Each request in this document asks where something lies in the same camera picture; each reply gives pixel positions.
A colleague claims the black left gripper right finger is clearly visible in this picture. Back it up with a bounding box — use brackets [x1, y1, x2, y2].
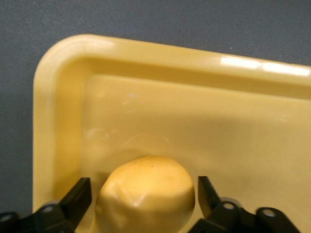
[188, 176, 301, 233]

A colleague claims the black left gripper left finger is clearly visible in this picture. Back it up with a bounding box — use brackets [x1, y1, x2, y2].
[0, 177, 92, 233]

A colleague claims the yellow potato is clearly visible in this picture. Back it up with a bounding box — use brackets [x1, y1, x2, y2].
[91, 155, 196, 233]

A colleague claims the yellow plastic tray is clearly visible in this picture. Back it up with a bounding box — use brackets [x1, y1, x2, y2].
[32, 33, 311, 233]

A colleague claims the dark grey table mat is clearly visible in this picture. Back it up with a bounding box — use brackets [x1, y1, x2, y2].
[0, 0, 311, 233]

